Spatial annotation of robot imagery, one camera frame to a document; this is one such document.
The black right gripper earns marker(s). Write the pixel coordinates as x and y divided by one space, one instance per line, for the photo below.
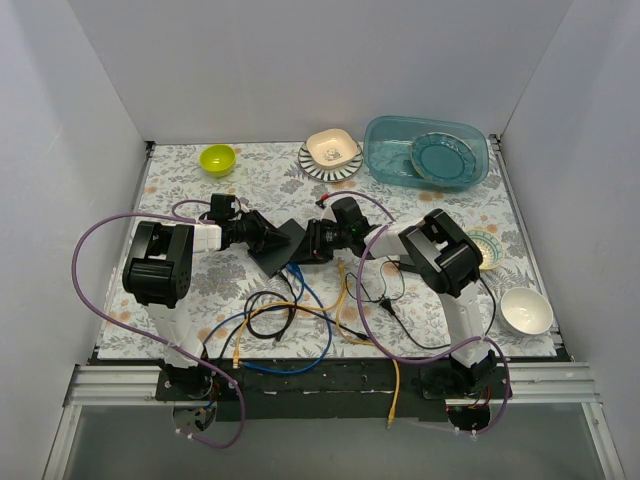
314 240

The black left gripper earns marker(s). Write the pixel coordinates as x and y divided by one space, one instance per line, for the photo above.
256 231

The black network switch box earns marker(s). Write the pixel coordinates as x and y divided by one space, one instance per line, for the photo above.
274 257

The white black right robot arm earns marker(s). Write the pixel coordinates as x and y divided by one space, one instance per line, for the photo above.
435 248

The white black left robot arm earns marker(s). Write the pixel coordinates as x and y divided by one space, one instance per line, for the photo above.
158 272

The striped white blue plate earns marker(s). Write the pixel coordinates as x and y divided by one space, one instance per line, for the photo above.
308 166

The lime green plastic bowl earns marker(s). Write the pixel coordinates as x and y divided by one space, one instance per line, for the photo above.
218 160

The black power adapter brick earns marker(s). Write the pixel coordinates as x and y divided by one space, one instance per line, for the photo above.
405 263

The cream square panda bowl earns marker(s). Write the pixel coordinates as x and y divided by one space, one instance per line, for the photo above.
332 148

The teal transparent plastic tub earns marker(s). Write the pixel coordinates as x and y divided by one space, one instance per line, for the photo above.
387 144

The teal glass plate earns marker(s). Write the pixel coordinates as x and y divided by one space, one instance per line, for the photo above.
444 159

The patterned teal yellow small bowl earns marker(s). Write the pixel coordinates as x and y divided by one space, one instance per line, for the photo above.
491 248

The white ceramic bowl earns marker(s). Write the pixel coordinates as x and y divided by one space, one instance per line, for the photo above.
526 311

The aluminium frame rail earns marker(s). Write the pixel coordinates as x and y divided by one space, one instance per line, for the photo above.
531 383

